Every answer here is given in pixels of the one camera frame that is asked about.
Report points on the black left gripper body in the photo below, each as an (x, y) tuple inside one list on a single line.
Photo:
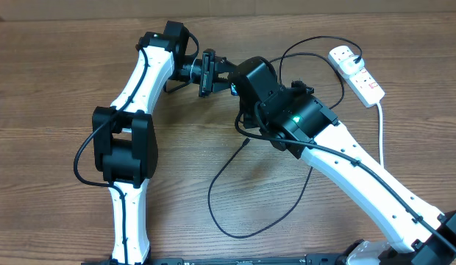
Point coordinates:
[(207, 73)]

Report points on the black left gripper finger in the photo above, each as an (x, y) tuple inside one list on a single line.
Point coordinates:
[(220, 84), (227, 66)]

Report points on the blue screen smartphone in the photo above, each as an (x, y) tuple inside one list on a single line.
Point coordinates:
[(233, 90)]

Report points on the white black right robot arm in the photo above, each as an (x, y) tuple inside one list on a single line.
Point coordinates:
[(292, 119)]

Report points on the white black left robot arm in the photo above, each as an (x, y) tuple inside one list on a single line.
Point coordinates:
[(124, 141)]

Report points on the white charger adapter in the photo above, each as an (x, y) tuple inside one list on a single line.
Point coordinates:
[(351, 66)]

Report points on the white power strip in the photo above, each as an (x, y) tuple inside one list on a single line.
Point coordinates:
[(362, 83)]

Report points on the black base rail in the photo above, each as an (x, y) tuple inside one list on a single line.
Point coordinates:
[(309, 259)]

